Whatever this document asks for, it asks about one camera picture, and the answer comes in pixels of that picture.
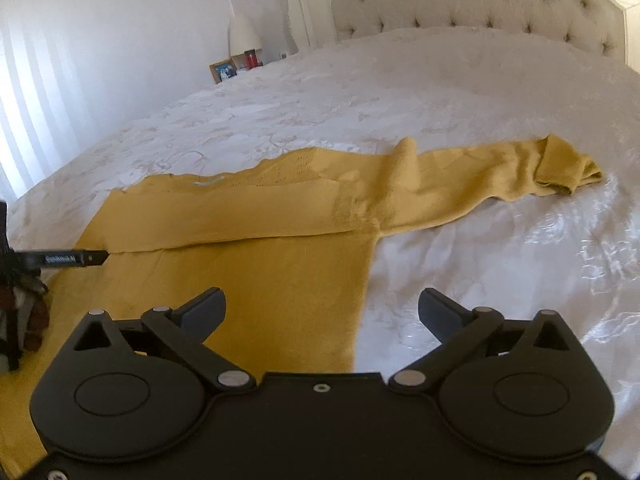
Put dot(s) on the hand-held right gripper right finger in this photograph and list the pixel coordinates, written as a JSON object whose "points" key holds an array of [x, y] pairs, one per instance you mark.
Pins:
{"points": [[434, 310]]}

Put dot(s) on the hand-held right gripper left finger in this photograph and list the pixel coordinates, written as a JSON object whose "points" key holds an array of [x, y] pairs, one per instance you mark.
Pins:
{"points": [[206, 307]]}

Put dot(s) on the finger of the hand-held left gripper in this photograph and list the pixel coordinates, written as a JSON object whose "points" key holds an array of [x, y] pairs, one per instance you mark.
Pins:
{"points": [[92, 258]]}

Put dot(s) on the yellow knit sweater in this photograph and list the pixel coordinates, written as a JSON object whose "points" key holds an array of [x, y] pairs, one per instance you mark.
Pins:
{"points": [[240, 280]]}

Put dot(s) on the person's left hand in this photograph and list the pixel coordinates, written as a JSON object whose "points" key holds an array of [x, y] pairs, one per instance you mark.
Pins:
{"points": [[36, 320]]}

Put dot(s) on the white window curtain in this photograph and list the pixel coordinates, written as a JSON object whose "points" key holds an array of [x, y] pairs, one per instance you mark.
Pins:
{"points": [[35, 85]]}

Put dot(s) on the white bed with embroidered bedspread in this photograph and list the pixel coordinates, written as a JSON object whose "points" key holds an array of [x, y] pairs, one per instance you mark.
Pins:
{"points": [[350, 85]]}

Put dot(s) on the red canister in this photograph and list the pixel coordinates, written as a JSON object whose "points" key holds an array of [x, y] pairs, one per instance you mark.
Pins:
{"points": [[251, 59]]}

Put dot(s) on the white table lamp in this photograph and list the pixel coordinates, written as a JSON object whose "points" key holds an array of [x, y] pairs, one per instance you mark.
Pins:
{"points": [[243, 35]]}

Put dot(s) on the wooden picture frame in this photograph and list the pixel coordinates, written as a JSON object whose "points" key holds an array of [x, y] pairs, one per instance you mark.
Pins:
{"points": [[223, 71]]}

